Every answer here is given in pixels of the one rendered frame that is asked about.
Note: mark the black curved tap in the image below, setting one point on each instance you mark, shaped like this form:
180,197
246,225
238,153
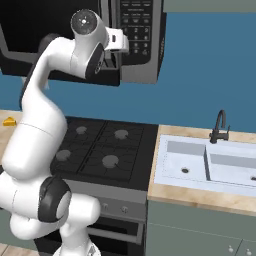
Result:
220,128

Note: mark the black microwave oven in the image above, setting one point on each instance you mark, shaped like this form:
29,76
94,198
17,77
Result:
151,40

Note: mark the pale blue double sink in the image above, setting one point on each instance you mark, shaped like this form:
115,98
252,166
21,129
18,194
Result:
186,160

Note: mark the grey-green wall cupboard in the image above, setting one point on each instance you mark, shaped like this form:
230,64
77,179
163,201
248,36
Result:
210,6

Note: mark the wide grey-green cupboard door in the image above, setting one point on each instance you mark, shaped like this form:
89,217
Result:
186,241

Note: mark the narrow grey-green cupboard door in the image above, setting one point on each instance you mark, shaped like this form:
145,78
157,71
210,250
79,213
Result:
250,245

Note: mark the grey-green cupboard front panel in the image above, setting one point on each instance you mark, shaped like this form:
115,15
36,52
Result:
200,216

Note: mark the black microwave door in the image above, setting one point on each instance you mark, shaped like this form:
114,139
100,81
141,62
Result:
26,23

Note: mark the grey-green base cupboard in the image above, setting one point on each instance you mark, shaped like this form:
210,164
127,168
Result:
4,230

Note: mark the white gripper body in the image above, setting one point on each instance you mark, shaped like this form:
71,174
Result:
123,42

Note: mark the yellow cheese wedge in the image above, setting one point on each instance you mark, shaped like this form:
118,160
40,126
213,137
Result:
10,122

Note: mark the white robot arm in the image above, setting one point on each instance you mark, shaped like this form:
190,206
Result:
36,133

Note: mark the black oven door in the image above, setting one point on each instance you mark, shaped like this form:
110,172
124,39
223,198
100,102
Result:
116,248

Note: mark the black gas hob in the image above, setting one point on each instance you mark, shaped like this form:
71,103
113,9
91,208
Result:
110,150

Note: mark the small silver cupboard knob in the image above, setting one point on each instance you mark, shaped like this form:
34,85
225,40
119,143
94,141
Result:
230,248
248,251

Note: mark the round steel oven knob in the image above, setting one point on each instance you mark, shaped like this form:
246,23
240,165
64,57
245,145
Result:
105,206
124,209

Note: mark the steel oven front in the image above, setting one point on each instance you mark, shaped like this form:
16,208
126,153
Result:
123,200

